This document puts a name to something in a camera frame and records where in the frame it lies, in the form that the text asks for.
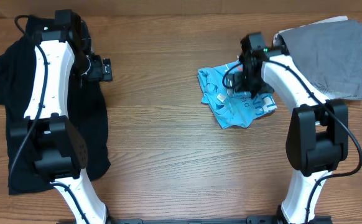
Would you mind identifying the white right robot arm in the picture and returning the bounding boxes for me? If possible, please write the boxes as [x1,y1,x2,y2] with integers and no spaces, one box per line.
[223,44,350,223]

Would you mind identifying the black shirt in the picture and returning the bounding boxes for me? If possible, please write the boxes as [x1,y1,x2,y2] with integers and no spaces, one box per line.
[0,14,111,196]

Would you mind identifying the light blue t-shirt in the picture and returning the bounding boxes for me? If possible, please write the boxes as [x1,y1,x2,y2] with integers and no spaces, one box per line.
[197,61,277,129]

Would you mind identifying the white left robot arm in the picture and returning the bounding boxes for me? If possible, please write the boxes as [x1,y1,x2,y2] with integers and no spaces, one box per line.
[8,9,114,223]

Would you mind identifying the grey folded shorts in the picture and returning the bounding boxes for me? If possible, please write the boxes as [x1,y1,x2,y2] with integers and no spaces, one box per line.
[273,19,362,100]

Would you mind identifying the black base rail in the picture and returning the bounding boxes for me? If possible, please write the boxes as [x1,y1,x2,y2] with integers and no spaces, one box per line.
[56,214,333,224]

